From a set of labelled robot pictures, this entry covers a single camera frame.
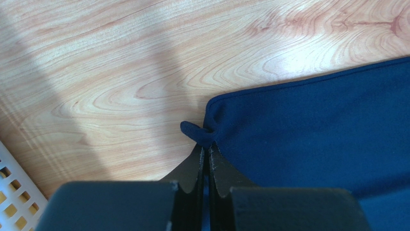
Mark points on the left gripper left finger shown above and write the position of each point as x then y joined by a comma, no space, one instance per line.
173,203

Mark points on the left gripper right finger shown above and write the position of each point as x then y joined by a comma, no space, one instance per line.
238,204

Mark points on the navy blue t shirt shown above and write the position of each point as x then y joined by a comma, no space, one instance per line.
349,129

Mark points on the white laundry basket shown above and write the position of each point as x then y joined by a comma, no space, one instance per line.
21,202

